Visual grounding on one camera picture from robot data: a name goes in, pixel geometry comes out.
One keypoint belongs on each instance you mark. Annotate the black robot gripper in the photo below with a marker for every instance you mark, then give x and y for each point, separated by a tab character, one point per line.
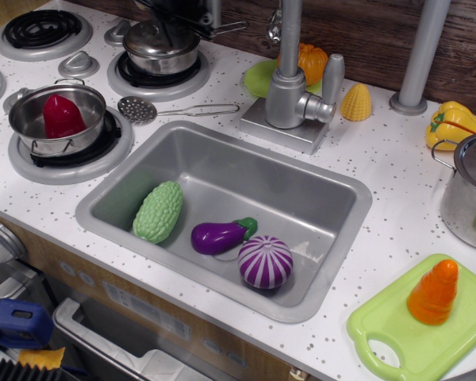
201	17

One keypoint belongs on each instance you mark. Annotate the silver toy faucet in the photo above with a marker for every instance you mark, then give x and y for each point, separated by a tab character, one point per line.
289	115

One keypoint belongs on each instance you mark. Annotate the lidded steel pot rear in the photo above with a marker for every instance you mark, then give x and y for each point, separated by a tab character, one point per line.
151	52

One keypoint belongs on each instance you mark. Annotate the grey stove knob rear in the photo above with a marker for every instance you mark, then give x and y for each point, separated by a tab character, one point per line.
116	34

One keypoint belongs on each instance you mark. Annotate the grey stove knob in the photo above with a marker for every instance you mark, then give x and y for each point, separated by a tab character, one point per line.
116	34
80	65

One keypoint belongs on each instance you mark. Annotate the rear right stove burner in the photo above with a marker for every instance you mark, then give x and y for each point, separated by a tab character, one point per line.
159	94

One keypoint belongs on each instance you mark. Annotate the steel slotted skimmer spoon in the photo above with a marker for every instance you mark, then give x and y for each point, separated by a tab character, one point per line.
141	111

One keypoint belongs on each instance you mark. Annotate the grey stove knob upper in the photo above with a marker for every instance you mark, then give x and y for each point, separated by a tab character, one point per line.
80	65

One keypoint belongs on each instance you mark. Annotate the green toy plate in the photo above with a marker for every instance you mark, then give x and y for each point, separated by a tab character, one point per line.
257	78

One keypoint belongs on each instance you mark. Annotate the rear left stove burner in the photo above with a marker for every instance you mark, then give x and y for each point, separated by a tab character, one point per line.
44	35

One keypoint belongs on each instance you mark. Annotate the front stove burner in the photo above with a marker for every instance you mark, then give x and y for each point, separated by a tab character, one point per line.
106	161

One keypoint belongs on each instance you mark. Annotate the red toy pepper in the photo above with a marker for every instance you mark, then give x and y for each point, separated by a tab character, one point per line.
62	118

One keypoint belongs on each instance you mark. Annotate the steel pot front left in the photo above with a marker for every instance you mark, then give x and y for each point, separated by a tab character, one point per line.
27	121

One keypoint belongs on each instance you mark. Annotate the orange toy pumpkin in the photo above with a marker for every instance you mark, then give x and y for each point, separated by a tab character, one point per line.
311	64

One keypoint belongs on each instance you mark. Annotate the green toy bitter gourd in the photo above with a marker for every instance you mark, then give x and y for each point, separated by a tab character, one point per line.
159	213

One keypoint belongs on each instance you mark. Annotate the yellow toy corn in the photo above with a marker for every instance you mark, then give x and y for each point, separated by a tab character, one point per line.
357	104

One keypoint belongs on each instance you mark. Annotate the purple toy eggplant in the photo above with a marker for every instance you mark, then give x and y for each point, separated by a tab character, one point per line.
211	238

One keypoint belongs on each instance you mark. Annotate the grey toy sink basin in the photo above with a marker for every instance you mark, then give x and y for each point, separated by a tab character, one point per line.
317	213

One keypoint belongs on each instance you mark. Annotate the purple striped toy onion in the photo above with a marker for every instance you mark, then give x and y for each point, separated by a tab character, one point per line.
265	262

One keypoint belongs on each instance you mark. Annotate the yellow toy bell pepper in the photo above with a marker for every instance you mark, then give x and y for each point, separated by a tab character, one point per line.
453	121

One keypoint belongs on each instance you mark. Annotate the large steel pot right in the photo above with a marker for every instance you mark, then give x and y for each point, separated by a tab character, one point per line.
458	204

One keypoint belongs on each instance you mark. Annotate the yellow tape piece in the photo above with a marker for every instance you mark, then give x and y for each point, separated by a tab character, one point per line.
42	358

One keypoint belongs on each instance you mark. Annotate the orange toy carrot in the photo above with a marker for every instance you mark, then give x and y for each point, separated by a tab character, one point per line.
431	300

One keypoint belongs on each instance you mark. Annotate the green toy cutting board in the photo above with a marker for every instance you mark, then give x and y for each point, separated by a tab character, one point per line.
394	345

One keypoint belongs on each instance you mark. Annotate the grey vertical post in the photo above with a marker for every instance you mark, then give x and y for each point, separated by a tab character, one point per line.
409	100

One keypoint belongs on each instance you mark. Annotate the blue clamp handle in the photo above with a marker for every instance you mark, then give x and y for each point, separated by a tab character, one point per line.
24	324

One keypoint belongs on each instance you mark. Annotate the grey oven door handle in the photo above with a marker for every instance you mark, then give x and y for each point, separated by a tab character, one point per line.
153	365

